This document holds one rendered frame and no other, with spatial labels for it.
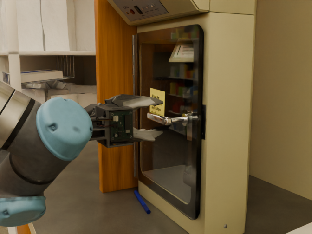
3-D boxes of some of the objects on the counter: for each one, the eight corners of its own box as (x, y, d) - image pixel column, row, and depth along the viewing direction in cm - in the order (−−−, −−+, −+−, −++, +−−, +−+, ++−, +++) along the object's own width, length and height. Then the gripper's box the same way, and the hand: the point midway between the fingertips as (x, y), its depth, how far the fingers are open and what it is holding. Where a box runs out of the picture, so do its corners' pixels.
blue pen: (137, 193, 100) (137, 189, 100) (151, 213, 87) (151, 209, 87) (133, 193, 100) (133, 190, 99) (146, 214, 86) (146, 210, 86)
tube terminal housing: (208, 178, 112) (214, -79, 99) (289, 219, 84) (313, -133, 71) (138, 193, 100) (135, -97, 87) (204, 245, 72) (215, -171, 59)
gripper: (74, 167, 60) (178, 152, 70) (71, 96, 58) (178, 90, 68) (62, 155, 67) (158, 142, 77) (59, 92, 65) (158, 87, 75)
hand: (156, 117), depth 74 cm, fingers open, 5 cm apart
